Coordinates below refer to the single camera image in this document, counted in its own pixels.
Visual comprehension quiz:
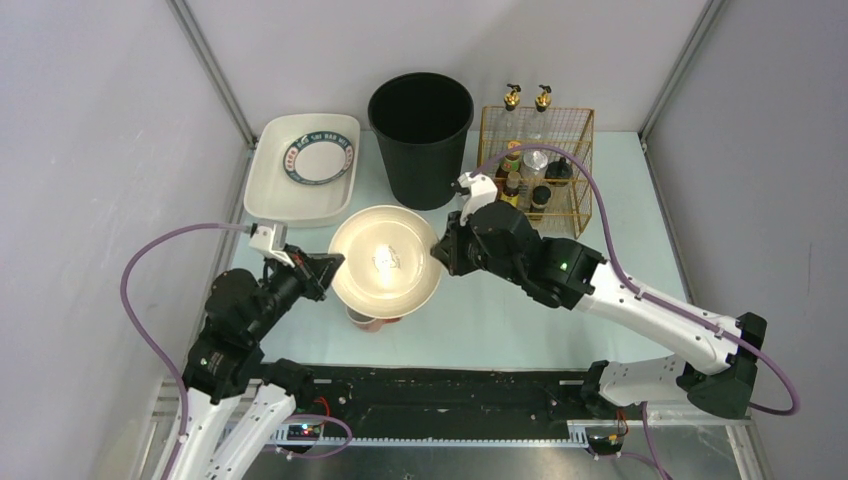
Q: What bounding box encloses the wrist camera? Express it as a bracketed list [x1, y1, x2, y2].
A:
[248, 221, 295, 268]
[457, 172, 498, 226]

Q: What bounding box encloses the black plastic bucket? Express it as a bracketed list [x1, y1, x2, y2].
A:
[367, 72, 474, 211]

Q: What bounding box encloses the right aluminium frame post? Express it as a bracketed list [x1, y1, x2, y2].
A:
[638, 0, 728, 150]

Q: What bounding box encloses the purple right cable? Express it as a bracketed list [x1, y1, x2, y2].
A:
[470, 144, 802, 480]

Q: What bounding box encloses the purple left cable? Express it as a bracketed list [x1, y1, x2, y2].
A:
[119, 222, 253, 480]

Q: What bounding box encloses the clear glass oil bottle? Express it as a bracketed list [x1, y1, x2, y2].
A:
[525, 84, 552, 144]

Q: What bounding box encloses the gold wire rack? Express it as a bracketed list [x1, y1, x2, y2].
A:
[476, 105, 595, 239]

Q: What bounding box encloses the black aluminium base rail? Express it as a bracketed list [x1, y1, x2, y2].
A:
[155, 360, 750, 448]

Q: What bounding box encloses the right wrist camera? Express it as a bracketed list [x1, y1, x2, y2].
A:
[457, 172, 498, 226]

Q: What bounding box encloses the silver lid pepper jar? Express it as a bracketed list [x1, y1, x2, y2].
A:
[519, 150, 549, 194]

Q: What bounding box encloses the aluminium frame post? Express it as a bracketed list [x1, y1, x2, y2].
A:
[638, 0, 728, 150]
[166, 0, 258, 148]

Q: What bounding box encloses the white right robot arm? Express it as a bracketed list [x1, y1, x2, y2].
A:
[431, 201, 766, 419]

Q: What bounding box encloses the pink white mug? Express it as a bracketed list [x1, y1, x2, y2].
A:
[345, 307, 401, 332]

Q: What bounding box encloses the left aluminium frame post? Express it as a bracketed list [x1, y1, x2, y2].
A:
[166, 0, 258, 148]

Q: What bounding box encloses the white rectangular basin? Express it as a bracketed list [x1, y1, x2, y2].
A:
[243, 113, 361, 228]

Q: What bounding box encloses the yellow label small bottle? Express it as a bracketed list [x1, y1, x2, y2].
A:
[499, 171, 522, 208]

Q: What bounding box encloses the cream round plate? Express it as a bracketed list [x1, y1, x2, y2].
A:
[329, 205, 442, 319]

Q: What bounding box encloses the green rimmed white plate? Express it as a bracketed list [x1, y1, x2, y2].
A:
[282, 131, 355, 186]

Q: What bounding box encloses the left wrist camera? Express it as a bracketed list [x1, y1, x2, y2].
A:
[248, 221, 295, 268]

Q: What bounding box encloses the black cap small bottle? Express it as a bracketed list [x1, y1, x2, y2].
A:
[527, 185, 552, 222]

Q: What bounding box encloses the black lid spice jar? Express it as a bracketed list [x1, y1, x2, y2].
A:
[544, 156, 574, 205]

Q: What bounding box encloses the dark liquid glass bottle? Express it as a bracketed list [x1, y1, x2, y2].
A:
[497, 83, 522, 145]

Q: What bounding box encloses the purple cable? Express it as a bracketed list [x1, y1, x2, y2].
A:
[119, 222, 253, 480]
[470, 144, 802, 480]

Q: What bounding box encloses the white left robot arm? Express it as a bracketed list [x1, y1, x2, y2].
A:
[155, 247, 345, 479]

